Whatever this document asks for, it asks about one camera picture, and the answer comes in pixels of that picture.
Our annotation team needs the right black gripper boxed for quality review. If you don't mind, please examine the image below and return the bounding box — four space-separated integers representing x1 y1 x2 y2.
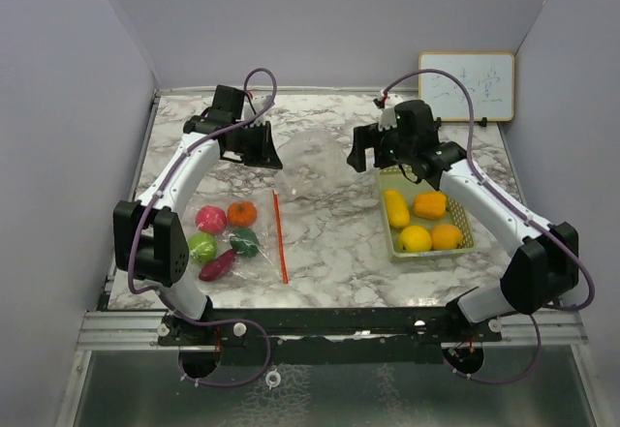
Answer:
347 121 415 172

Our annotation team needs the orange tangerine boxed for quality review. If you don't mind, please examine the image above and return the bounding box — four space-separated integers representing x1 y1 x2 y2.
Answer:
227 201 258 228

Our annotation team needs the yellow mango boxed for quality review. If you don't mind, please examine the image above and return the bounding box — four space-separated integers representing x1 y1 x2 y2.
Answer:
384 189 411 229

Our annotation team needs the dark green lime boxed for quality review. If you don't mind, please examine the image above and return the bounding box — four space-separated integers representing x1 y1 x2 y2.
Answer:
229 228 260 258

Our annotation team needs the red apple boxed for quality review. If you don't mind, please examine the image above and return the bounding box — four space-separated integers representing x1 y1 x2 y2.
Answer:
195 205 228 235

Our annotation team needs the clear zip bag orange zipper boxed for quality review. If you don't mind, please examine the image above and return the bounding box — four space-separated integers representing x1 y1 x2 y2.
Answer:
182 192 289 286

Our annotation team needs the orange bell pepper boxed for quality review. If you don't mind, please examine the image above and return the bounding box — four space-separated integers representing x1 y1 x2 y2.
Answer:
413 192 447 221

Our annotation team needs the green apple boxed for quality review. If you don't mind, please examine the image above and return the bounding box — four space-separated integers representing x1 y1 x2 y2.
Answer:
187 231 217 266

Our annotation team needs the yellow lemon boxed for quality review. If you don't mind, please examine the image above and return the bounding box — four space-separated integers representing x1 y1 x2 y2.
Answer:
398 226 433 254

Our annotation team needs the purple sweet potato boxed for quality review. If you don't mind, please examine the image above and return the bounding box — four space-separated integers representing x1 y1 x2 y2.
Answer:
199 249 237 282

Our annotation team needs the orange yellow peach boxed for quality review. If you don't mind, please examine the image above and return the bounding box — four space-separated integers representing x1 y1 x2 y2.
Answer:
430 224 464 251

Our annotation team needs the clear bag of white discs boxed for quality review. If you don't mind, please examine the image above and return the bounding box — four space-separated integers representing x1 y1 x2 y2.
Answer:
276 131 352 199

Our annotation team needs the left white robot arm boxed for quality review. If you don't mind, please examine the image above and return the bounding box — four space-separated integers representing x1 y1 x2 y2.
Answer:
112 85 283 345

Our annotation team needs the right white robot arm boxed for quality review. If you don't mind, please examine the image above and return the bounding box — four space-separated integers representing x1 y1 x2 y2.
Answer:
347 100 579 341

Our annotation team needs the green plastic basket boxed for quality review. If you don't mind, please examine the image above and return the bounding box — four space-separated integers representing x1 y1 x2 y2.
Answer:
376 166 475 262

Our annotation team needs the small whiteboard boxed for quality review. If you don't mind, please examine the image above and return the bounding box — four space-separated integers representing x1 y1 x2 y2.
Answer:
418 51 515 122

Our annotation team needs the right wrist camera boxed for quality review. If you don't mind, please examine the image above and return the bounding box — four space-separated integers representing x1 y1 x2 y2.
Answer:
374 94 397 132

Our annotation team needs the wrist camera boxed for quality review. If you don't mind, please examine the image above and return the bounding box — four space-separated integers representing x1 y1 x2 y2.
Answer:
374 94 397 132
244 95 271 119

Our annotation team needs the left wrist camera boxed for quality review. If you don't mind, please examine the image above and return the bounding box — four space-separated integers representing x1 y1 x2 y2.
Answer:
244 95 271 119

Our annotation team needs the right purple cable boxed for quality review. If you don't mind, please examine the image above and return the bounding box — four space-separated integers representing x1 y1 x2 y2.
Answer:
375 69 597 384

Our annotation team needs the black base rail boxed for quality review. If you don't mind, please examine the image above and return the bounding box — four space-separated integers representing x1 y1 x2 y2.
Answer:
158 307 501 366

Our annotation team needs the aluminium frame rail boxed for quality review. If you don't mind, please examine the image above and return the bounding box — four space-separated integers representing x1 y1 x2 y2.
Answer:
77 307 588 351

